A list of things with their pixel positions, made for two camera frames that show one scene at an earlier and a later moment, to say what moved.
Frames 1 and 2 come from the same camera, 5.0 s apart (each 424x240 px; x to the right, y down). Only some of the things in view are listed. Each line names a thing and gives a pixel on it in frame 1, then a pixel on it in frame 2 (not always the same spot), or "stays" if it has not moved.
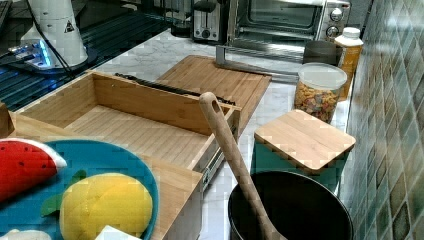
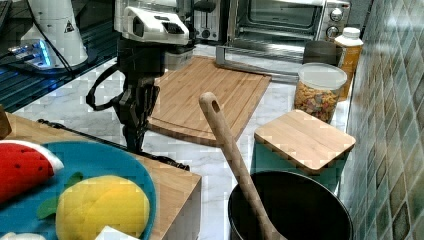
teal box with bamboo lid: (302, 144) stays
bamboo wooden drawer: (103, 106) to (158, 172)
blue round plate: (23, 211) stays
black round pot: (300, 206) stays
